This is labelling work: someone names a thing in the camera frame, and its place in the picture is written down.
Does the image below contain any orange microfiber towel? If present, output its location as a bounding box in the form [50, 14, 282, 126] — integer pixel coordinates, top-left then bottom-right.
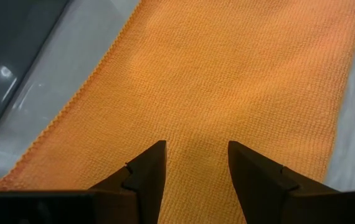
[0, 0, 355, 224]

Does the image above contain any dark grey plastic bin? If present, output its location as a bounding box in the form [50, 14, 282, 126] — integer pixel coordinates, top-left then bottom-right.
[0, 0, 71, 141]

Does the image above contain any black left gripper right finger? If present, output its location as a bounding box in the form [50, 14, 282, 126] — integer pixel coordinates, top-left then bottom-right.
[227, 140, 341, 224]

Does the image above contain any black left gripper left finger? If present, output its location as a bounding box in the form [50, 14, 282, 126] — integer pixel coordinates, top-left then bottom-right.
[89, 139, 168, 224]

